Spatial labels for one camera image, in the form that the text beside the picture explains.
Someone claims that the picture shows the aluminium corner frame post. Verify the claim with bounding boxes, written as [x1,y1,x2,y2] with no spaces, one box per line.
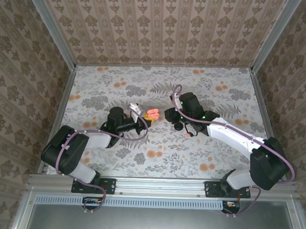
[250,0,302,75]
[23,0,79,70]

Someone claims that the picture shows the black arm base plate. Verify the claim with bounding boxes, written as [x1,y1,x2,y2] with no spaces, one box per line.
[71,177,116,195]
[205,181,252,199]

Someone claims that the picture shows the grey metal sheet tray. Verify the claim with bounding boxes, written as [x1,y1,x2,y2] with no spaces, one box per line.
[10,186,306,229]

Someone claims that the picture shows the aluminium front frame rail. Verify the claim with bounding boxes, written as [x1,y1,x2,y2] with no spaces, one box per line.
[27,172,300,200]

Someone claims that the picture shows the black connector board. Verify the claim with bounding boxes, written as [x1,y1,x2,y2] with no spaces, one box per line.
[222,200,241,214]
[82,196,104,210]

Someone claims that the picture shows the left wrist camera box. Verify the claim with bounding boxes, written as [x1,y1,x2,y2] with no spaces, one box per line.
[128,102,144,120]

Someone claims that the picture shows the aluminium side frame rail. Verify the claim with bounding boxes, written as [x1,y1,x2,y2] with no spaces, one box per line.
[246,71,291,181]
[37,65,77,175]

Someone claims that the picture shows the pink earbud charging case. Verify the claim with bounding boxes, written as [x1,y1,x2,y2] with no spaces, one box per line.
[145,108,161,120]

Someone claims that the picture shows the aluminium back frame rail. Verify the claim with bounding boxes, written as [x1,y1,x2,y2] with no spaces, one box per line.
[75,61,253,73]

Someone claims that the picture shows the grey slotted cable duct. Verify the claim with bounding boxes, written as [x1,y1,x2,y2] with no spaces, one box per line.
[35,193,224,211]

